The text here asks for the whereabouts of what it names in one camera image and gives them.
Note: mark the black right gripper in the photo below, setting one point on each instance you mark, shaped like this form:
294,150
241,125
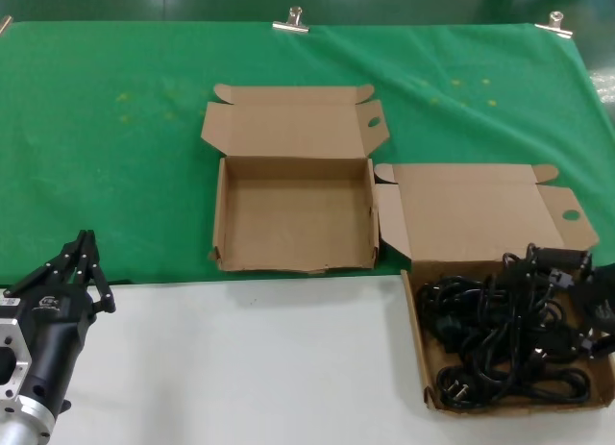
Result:
598,305

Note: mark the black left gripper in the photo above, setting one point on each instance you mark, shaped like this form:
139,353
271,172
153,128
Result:
53,329

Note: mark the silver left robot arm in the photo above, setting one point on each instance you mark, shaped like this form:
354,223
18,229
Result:
24,426

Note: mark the open cardboard box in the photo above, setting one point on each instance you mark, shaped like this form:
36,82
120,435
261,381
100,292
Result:
293,214
480,209

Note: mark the green table cloth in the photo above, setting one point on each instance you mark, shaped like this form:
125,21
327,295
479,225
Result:
96,152

